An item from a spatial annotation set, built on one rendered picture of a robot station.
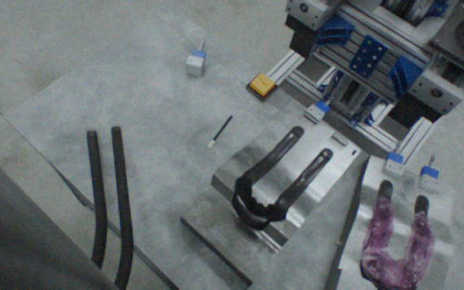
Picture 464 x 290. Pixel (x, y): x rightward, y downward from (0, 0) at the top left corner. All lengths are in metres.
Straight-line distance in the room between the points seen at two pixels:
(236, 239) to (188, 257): 0.14
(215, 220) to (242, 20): 1.82
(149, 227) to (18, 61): 1.67
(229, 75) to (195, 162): 0.35
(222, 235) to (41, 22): 2.02
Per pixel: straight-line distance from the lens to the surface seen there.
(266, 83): 1.34
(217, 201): 1.10
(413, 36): 1.50
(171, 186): 1.17
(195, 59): 1.35
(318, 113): 1.29
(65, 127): 1.32
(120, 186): 1.10
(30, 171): 2.21
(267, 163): 1.13
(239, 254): 1.06
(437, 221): 1.28
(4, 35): 2.76
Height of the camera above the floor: 1.90
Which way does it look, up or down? 63 degrees down
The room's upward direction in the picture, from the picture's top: 12 degrees clockwise
